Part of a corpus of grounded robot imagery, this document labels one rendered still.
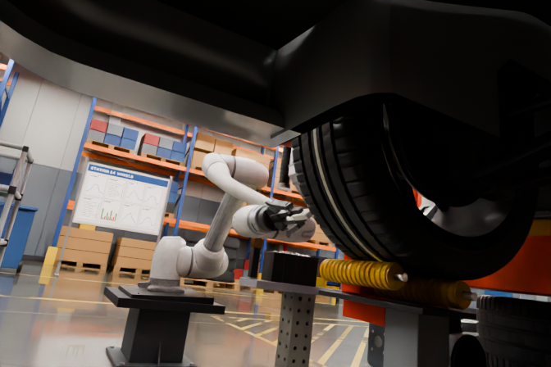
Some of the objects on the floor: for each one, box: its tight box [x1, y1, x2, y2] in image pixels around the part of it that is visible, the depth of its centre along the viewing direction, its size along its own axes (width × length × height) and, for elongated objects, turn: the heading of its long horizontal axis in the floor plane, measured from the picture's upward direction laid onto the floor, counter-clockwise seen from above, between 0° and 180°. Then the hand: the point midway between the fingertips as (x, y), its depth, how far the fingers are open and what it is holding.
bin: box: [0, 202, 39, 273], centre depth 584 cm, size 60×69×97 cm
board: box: [54, 157, 173, 281], centre depth 662 cm, size 150×50×195 cm, turn 143°
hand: (303, 214), depth 100 cm, fingers closed
